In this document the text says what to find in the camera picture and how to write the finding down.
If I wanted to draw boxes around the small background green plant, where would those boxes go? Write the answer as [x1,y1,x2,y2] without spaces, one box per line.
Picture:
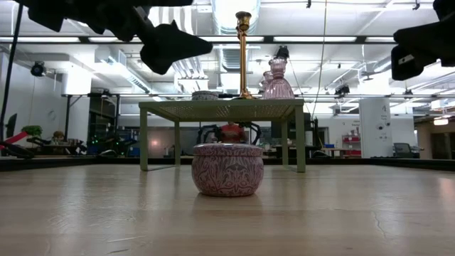
[20,124,44,139]

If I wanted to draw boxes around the thin hanging cable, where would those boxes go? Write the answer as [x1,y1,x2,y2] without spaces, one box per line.
[311,0,328,120]

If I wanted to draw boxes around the black aluminium table frame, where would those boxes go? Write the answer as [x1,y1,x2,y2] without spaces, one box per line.
[0,155,455,172]

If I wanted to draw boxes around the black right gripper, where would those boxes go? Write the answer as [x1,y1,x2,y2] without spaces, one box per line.
[390,20,455,81]

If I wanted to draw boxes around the tall brass candlestick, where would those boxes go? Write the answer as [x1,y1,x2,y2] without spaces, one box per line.
[234,11,256,100]

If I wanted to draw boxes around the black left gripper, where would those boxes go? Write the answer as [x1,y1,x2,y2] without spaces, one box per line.
[26,0,213,75]

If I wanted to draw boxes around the dark computer monitor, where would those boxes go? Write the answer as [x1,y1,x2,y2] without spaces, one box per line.
[5,112,18,138]

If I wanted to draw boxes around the silver ceiling duct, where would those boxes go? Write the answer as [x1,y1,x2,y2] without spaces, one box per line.
[211,0,262,94]

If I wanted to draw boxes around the pink ribbed glass candle holder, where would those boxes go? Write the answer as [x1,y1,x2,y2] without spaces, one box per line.
[260,70,274,90]
[262,57,296,100]

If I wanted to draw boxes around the pink patterned candle tin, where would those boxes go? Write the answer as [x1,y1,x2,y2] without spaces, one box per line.
[191,142,265,198]

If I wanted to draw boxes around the white column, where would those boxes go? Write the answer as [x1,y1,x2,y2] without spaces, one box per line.
[358,97,394,159]

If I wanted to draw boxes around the black office chair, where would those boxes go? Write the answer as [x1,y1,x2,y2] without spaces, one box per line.
[392,142,421,159]

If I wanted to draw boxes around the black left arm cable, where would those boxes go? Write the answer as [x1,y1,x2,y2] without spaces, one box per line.
[0,0,24,143]

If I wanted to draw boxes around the green perforated metal shelf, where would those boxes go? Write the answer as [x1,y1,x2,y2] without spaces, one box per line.
[138,98,306,174]

